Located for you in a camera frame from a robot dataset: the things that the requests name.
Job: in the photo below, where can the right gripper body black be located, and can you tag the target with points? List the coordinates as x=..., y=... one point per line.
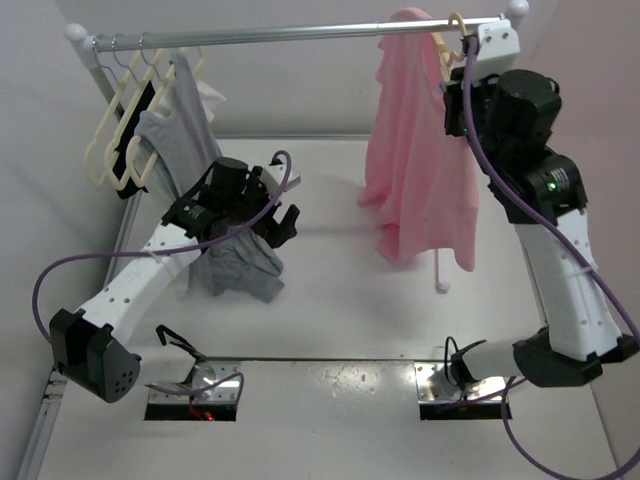
x=455, y=121

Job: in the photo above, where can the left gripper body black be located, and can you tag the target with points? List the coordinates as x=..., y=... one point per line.
x=268, y=228

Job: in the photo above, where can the pink t shirt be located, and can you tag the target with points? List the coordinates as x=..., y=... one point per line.
x=421, y=182

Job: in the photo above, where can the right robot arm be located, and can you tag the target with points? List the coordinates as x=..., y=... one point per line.
x=507, y=120

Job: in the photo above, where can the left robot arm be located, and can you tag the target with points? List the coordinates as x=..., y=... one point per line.
x=90, y=343

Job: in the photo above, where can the grey t shirt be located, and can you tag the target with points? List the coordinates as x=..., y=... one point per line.
x=181, y=135

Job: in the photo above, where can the white cloth on hanger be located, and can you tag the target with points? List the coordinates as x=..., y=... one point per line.
x=210, y=99

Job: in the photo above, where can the cream hanger with grey shirt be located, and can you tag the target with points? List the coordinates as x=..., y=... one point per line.
x=134, y=150

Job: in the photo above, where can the cream hanger far right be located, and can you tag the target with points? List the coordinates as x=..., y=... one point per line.
x=193, y=62

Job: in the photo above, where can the cream hanger middle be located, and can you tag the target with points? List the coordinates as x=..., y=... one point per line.
x=125, y=131

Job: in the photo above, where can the cream hanger outer left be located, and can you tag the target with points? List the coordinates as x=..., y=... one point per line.
x=100, y=140

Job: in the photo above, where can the white clothes rack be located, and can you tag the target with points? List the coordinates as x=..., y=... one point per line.
x=87, y=47

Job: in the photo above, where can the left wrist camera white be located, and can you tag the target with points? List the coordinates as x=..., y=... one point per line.
x=272, y=177

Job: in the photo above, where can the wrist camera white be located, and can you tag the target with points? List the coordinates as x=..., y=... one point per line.
x=272, y=177
x=498, y=48

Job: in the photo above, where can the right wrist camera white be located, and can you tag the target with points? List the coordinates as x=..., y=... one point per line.
x=498, y=48

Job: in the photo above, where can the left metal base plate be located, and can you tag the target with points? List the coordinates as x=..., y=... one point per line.
x=217, y=383

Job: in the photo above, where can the metal base plate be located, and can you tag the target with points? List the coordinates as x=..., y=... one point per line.
x=434, y=389
x=217, y=383

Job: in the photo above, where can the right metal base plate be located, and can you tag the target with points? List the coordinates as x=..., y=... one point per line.
x=434, y=389

